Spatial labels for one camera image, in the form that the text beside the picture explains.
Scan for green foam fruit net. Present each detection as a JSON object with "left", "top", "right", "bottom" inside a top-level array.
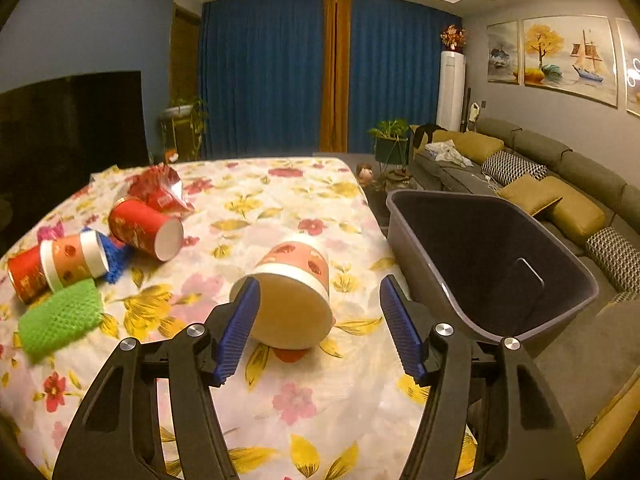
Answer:
[{"left": 18, "top": 280, "right": 103, "bottom": 363}]

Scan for red paper cup gold pattern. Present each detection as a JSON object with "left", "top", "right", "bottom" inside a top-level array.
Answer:
[{"left": 108, "top": 198, "right": 184, "bottom": 262}]

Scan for pink paper cup white rim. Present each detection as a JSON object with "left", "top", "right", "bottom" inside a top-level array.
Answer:
[{"left": 247, "top": 234, "right": 333, "bottom": 350}]

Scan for red snack wrapper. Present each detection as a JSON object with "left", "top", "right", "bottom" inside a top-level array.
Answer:
[{"left": 126, "top": 164, "right": 195, "bottom": 218}]

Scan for blue foam fruit net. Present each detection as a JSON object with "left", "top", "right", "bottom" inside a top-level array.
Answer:
[{"left": 96, "top": 231, "right": 132, "bottom": 284}]

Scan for dark grey trash bin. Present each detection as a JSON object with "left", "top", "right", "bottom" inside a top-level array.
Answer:
[{"left": 386, "top": 190, "right": 599, "bottom": 356}]

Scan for grey sectional sofa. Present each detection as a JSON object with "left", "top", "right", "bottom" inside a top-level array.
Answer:
[{"left": 412, "top": 118, "right": 639, "bottom": 479}]

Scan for floral tablecloth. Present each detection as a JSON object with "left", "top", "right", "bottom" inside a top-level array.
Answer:
[{"left": 1, "top": 158, "right": 428, "bottom": 479}]

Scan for patterned cushion near corner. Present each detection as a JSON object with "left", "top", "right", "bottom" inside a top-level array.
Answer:
[{"left": 586, "top": 226, "right": 640, "bottom": 292}]

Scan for mustard cushion large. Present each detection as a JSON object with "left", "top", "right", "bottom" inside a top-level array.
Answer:
[{"left": 544, "top": 177, "right": 608, "bottom": 246}]

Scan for mustard cushion front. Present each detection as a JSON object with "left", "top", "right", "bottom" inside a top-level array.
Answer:
[{"left": 497, "top": 174, "right": 562, "bottom": 217}]

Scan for patterned black white cushion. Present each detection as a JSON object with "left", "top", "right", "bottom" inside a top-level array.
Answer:
[{"left": 482, "top": 151, "right": 548, "bottom": 186}]

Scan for mustard cushion far end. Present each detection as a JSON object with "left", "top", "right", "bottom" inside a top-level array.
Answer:
[{"left": 433, "top": 130, "right": 504, "bottom": 165}]

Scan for white cloth on sofa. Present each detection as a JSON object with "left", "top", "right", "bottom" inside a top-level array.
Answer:
[{"left": 425, "top": 140, "right": 473, "bottom": 168}]

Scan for black television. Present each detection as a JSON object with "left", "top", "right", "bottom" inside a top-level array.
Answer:
[{"left": 1, "top": 72, "right": 150, "bottom": 252}]

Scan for potted plant on coffee table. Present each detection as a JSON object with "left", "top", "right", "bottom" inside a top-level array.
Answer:
[{"left": 368, "top": 118, "right": 411, "bottom": 166}]

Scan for white standing air conditioner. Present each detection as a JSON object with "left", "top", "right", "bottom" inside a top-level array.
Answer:
[{"left": 436, "top": 51, "right": 465, "bottom": 131}]

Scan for plant on stand by curtain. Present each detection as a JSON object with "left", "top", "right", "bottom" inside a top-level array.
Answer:
[{"left": 160, "top": 98, "right": 208, "bottom": 164}]

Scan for centre tree and sailboat painting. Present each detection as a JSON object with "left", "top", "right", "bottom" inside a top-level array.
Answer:
[{"left": 522, "top": 15, "right": 617, "bottom": 107}]

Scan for blue curtains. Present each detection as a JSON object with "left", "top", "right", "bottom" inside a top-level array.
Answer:
[{"left": 200, "top": 0, "right": 461, "bottom": 159}]

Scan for left landscape painting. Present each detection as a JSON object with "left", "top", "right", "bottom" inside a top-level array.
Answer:
[{"left": 487, "top": 21, "right": 520, "bottom": 84}]

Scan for landscape painting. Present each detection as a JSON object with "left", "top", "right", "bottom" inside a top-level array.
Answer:
[
  {"left": 616, "top": 18, "right": 640, "bottom": 117},
  {"left": 487, "top": 21, "right": 520, "bottom": 84}
]

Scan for red flower arrangement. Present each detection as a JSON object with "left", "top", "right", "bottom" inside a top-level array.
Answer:
[{"left": 440, "top": 24, "right": 466, "bottom": 53}]

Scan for right landscape painting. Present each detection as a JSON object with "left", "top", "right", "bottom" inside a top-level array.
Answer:
[{"left": 616, "top": 18, "right": 640, "bottom": 117}]

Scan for orange centre curtain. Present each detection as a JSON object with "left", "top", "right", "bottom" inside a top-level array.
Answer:
[{"left": 320, "top": 0, "right": 352, "bottom": 153}]

